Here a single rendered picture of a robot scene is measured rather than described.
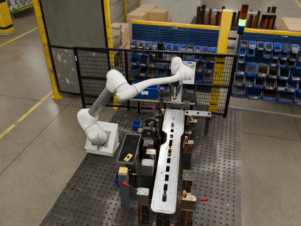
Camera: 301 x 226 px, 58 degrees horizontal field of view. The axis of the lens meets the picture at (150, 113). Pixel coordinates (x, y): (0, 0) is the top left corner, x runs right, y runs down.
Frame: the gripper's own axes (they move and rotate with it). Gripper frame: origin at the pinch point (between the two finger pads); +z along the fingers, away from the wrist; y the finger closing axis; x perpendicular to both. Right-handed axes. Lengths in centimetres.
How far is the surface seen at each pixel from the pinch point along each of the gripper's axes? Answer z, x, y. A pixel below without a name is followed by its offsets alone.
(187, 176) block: 26, -83, 17
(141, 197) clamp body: 26, -109, -17
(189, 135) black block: 31.6, -22.2, 18.2
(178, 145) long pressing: 29, -42, 7
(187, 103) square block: 23.1, 24.9, 14.9
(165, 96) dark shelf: 26, 43, -12
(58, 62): 54, 180, -211
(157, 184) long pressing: 29, -93, -7
